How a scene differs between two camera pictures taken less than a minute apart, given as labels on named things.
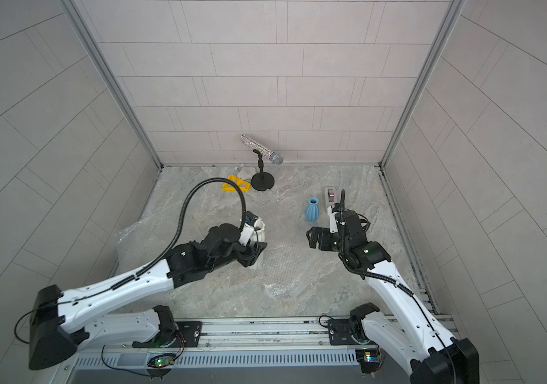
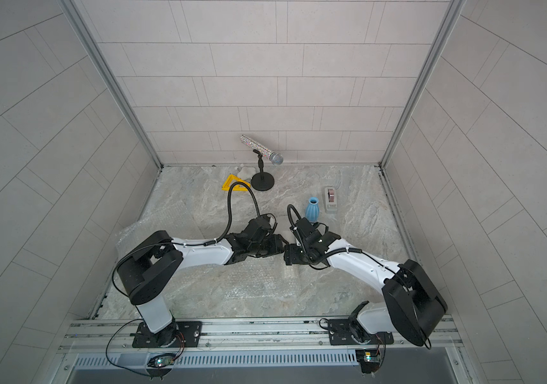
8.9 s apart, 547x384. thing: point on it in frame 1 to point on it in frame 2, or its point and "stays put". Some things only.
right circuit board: (369, 359) stays put
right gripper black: (325, 233) to (290, 256)
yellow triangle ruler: (242, 185) stays put
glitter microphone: (275, 158) stays put
